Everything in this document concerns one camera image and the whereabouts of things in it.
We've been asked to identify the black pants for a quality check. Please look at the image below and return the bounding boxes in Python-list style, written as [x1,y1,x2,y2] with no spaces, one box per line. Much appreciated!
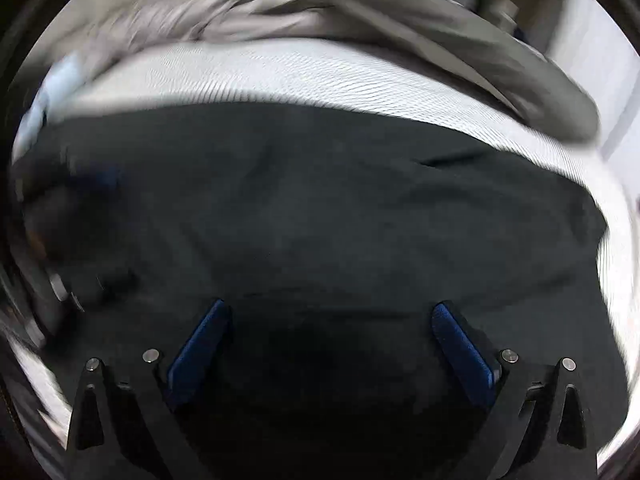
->
[11,103,628,479]

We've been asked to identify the light blue pillow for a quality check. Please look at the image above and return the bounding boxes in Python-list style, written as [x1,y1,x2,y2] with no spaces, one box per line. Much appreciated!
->
[12,53,88,160]

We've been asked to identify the white textured mattress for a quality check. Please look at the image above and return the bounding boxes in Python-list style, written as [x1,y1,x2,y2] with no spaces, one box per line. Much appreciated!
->
[12,39,640,466]

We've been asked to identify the grey crumpled duvet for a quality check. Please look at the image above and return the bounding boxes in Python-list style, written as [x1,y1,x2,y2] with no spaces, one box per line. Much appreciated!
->
[74,0,600,143]

